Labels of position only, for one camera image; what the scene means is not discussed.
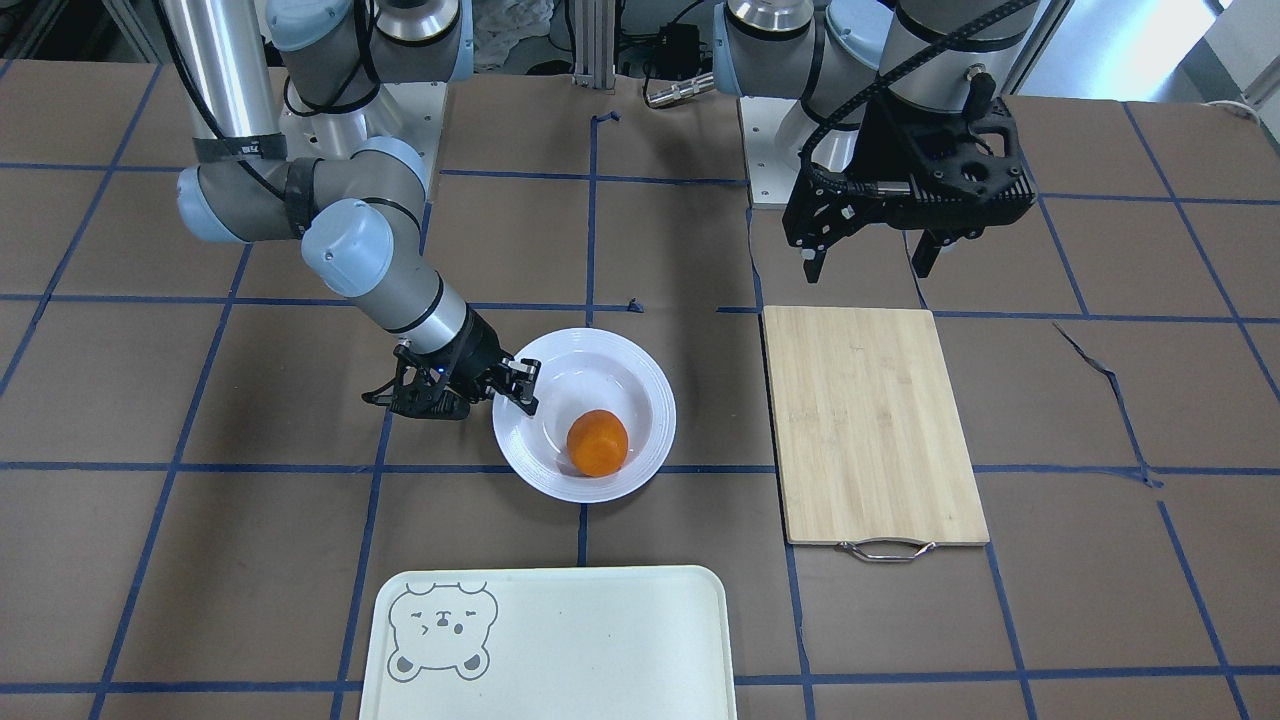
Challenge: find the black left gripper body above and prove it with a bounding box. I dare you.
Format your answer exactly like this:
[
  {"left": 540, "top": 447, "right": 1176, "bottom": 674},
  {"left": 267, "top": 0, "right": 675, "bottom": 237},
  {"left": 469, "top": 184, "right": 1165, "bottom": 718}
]
[{"left": 782, "top": 160, "right": 931, "bottom": 251}]

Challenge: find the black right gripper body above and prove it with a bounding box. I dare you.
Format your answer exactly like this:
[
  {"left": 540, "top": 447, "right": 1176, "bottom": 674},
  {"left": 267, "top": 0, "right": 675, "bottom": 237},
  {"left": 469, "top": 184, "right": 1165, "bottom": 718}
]
[{"left": 361, "top": 307, "right": 513, "bottom": 420}]

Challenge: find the white round plate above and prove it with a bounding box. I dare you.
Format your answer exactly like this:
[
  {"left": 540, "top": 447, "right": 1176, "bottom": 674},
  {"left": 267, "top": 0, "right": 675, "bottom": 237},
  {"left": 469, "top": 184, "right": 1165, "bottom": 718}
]
[{"left": 492, "top": 328, "right": 677, "bottom": 503}]

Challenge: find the orange fruit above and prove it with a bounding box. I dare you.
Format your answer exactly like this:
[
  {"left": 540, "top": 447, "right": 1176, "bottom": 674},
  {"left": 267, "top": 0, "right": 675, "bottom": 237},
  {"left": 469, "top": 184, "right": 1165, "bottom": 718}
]
[{"left": 566, "top": 409, "right": 630, "bottom": 478}]

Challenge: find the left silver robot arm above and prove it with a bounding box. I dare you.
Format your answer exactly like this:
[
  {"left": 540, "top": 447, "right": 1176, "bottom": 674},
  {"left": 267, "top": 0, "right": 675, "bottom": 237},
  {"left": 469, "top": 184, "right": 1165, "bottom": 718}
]
[{"left": 712, "top": 1, "right": 1037, "bottom": 283}]

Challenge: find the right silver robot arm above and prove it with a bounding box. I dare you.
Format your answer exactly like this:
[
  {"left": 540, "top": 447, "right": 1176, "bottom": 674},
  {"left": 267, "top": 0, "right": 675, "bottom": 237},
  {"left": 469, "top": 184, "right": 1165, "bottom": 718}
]
[{"left": 154, "top": 1, "right": 540, "bottom": 420}]

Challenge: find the cream bear tray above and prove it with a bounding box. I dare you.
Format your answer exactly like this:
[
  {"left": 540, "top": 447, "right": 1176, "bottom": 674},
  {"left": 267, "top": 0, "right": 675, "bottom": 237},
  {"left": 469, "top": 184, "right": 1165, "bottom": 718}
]
[{"left": 360, "top": 565, "right": 737, "bottom": 719}]

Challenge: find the bamboo cutting board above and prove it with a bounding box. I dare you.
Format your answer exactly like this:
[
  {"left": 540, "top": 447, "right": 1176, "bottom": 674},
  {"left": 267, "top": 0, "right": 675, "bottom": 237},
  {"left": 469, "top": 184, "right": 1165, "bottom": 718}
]
[{"left": 762, "top": 305, "right": 989, "bottom": 562}]

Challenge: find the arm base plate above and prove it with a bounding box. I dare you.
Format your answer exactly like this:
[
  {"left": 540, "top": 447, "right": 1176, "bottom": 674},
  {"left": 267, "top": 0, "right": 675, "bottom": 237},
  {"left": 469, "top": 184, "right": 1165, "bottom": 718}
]
[
  {"left": 739, "top": 96, "right": 815, "bottom": 210},
  {"left": 279, "top": 77, "right": 449, "bottom": 197}
]

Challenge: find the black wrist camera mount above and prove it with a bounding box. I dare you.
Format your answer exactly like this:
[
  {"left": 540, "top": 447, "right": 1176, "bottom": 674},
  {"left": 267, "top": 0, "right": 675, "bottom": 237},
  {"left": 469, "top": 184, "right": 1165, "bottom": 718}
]
[{"left": 851, "top": 94, "right": 1036, "bottom": 237}]

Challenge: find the aluminium frame post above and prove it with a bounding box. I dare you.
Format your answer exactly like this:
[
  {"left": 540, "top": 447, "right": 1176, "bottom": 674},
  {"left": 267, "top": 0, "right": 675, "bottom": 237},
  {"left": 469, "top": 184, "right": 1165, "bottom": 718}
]
[{"left": 566, "top": 1, "right": 618, "bottom": 94}]

